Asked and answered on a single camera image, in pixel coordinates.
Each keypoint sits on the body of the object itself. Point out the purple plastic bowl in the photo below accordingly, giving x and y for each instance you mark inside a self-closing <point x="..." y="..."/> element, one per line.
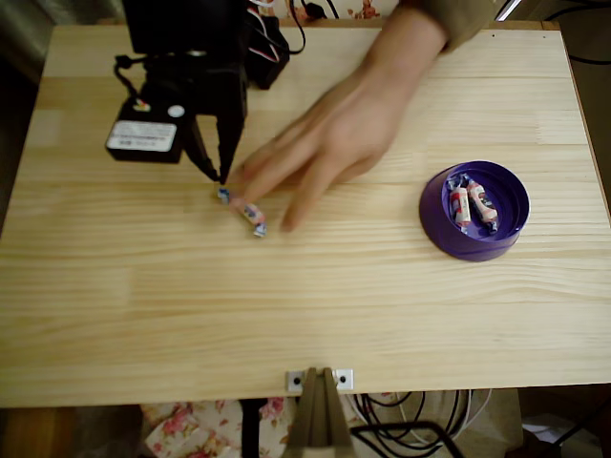
<point x="436" y="226"/>

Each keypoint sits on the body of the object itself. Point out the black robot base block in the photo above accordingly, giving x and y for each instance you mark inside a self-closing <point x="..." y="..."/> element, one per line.
<point x="269" y="71"/>

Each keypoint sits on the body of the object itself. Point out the silver metal clamp bracket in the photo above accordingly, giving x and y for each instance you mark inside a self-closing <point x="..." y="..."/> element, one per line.
<point x="343" y="379"/>

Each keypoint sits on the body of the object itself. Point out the forearm in olive sleeve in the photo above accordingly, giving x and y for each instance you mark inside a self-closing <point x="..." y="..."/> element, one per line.
<point x="470" y="19"/>

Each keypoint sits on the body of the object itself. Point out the black table leg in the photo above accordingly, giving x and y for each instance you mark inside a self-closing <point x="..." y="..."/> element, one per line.
<point x="249" y="429"/>

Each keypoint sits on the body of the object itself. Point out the floral cloth behind table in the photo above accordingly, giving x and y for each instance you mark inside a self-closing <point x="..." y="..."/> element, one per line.
<point x="367" y="8"/>

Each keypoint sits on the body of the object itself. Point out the person's bare hand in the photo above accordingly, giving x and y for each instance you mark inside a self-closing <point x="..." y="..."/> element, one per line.
<point x="353" y="124"/>

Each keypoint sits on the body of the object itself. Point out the wrapped candy, blue twisted end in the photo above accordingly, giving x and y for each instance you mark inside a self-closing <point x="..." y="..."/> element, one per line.
<point x="481" y="200"/>

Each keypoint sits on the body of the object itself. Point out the floral cloth under table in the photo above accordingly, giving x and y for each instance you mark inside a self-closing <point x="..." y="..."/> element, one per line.
<point x="191" y="429"/>

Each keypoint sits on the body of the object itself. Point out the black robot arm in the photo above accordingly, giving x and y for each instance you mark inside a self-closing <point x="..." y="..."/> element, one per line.
<point x="181" y="24"/>

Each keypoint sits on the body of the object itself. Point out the olive camera stand post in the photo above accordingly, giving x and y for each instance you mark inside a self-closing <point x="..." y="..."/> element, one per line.
<point x="317" y="420"/>

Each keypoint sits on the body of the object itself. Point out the candy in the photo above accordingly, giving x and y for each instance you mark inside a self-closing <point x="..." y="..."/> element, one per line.
<point x="461" y="207"/>
<point x="481" y="200"/>
<point x="253" y="214"/>

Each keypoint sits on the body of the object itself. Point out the wrapped candy, straight white wrapper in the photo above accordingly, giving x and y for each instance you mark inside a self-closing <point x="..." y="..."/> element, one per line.
<point x="461" y="207"/>

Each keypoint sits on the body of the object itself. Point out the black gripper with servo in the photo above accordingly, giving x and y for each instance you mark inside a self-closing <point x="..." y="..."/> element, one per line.
<point x="221" y="130"/>

